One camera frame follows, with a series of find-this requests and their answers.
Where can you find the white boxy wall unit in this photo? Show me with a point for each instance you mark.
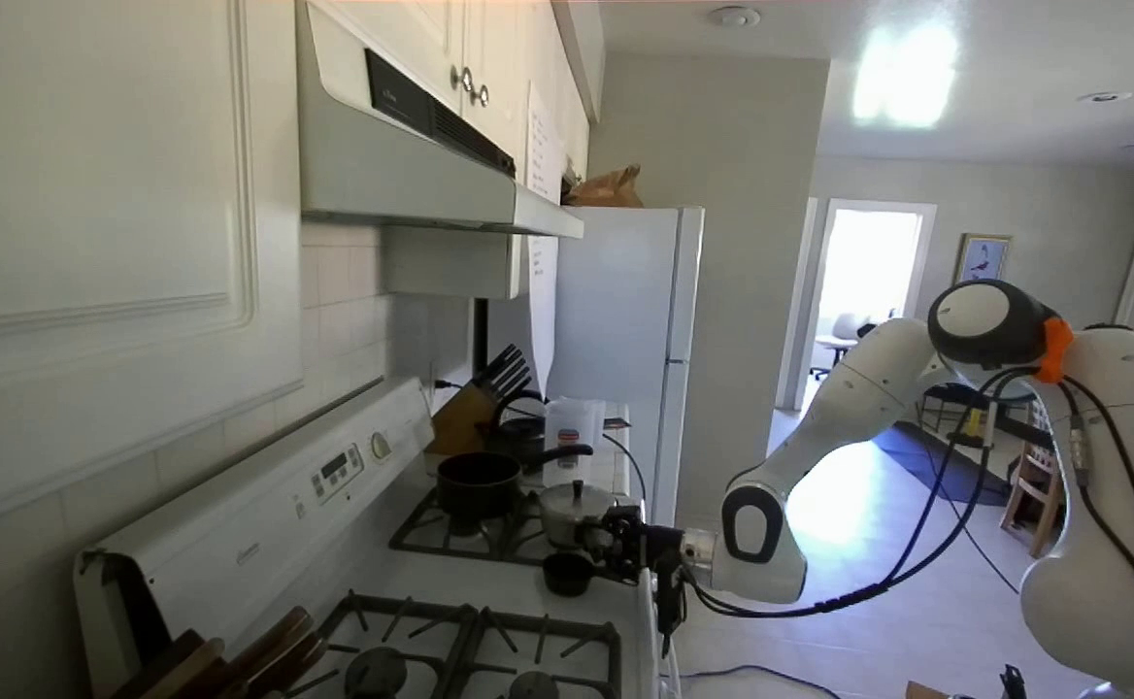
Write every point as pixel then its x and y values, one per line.
pixel 452 264

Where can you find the white refrigerator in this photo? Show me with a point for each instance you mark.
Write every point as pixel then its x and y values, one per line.
pixel 620 298

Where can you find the white upper cabinet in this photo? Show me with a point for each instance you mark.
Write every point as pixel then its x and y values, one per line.
pixel 87 158
pixel 515 63

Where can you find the small black floor object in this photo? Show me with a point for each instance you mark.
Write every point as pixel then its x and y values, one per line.
pixel 1010 686

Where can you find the brown cardboard box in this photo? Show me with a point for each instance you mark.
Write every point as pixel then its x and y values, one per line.
pixel 924 687

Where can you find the brown block with black utensils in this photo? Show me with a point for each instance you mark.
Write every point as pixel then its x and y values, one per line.
pixel 462 421

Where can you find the framed wall picture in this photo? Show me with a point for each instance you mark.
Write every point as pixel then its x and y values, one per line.
pixel 984 257

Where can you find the wooden stool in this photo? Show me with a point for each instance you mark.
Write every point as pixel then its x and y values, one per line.
pixel 1030 500

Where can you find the office chair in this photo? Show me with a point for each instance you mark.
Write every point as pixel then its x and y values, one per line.
pixel 840 344

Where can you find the black measuring cup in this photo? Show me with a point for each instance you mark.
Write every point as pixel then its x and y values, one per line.
pixel 568 577

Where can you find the brown basket on refrigerator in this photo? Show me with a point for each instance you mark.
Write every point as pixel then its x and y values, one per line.
pixel 607 193

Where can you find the wooden knife block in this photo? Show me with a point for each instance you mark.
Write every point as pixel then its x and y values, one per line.
pixel 203 664

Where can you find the bright doorway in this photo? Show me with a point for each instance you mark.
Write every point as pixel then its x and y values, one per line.
pixel 871 257

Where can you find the blue rug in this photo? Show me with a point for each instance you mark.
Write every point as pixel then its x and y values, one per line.
pixel 911 468

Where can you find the white range hood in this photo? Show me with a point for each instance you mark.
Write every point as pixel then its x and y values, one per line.
pixel 375 169

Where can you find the round ceiling light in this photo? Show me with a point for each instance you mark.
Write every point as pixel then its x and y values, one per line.
pixel 737 18

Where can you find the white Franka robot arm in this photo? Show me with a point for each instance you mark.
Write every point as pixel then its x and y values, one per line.
pixel 851 391

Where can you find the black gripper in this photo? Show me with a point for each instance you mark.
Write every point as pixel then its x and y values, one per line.
pixel 651 545

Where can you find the white gas stove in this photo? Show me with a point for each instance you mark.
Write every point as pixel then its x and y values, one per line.
pixel 241 529

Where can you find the silver pot lid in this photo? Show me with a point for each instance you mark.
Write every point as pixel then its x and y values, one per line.
pixel 580 496

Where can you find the small ceiling detector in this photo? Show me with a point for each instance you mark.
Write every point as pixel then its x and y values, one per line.
pixel 1106 98

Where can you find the black saucepan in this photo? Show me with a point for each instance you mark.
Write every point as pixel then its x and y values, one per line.
pixel 474 489

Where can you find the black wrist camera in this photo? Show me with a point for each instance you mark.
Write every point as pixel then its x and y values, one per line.
pixel 668 603

